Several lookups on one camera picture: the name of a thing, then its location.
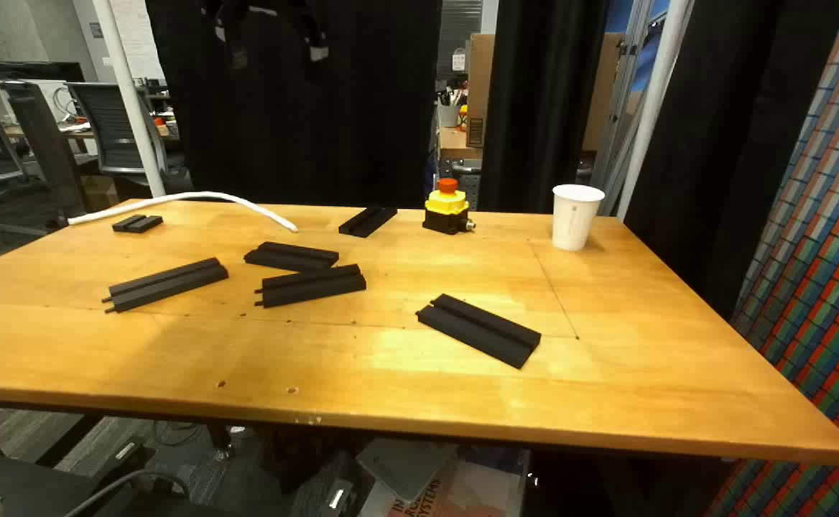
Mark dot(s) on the white paper cup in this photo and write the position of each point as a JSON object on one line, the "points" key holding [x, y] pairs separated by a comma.
{"points": [[574, 220]]}

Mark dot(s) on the narrow black curtain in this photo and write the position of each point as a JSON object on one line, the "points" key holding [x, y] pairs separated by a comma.
{"points": [[545, 96]]}

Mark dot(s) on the multicolour patterned backdrop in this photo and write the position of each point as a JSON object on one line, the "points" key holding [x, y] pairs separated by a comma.
{"points": [[822, 288]]}

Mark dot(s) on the long black grooved track piece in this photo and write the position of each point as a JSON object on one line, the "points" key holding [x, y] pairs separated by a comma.
{"points": [[166, 281]]}

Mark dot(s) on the black curtain beside patterned backdrop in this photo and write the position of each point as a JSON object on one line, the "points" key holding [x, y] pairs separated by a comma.
{"points": [[725, 145]]}

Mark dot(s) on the small black notched block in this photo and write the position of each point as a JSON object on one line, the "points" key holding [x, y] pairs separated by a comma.
{"points": [[137, 221]]}

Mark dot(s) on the short black grooved track piece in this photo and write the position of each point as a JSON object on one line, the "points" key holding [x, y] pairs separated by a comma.
{"points": [[366, 220]]}

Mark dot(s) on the yellow emergency stop button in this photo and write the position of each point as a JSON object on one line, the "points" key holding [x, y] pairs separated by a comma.
{"points": [[448, 205]]}

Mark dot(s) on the white frame post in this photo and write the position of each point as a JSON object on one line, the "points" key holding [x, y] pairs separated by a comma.
{"points": [[654, 96]]}

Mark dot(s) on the wide black curtain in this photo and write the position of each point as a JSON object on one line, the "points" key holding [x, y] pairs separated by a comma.
{"points": [[294, 115]]}

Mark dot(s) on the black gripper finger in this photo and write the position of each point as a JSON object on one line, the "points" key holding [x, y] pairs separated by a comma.
{"points": [[232, 31], [310, 31]]}

